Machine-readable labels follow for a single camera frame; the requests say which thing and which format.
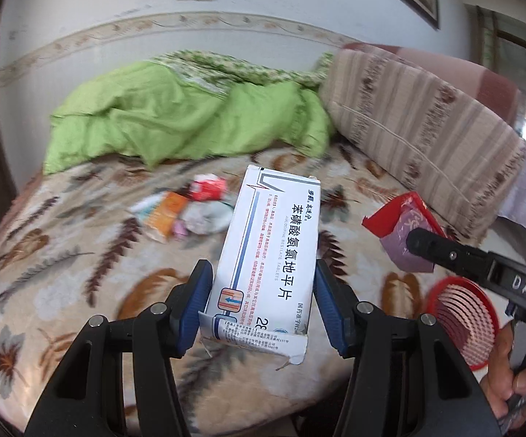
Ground red plastic trash basket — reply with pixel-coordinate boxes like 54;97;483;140
426;276;500;372

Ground right hand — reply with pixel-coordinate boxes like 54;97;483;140
480;323;526;436

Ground red tissue pack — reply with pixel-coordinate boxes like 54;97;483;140
189;174;227;201

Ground crumpled white tissue wad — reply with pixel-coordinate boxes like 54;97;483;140
181;200;233;236

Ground red bag purple contents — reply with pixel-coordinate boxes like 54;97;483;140
361;192;446;273

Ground green quilt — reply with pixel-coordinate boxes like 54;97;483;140
44;50;334;175

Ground pink crumpled paper ball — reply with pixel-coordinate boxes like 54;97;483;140
171;220;188;240

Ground white medicine box blue stripe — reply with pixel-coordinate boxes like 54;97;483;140
199;165;321;365

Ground striped beige pillow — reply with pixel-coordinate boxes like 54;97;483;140
320;46;526;239

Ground orange medicine box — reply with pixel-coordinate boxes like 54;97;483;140
145;192;189;243

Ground teal tissue pack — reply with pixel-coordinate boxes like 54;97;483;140
127;192;166;214

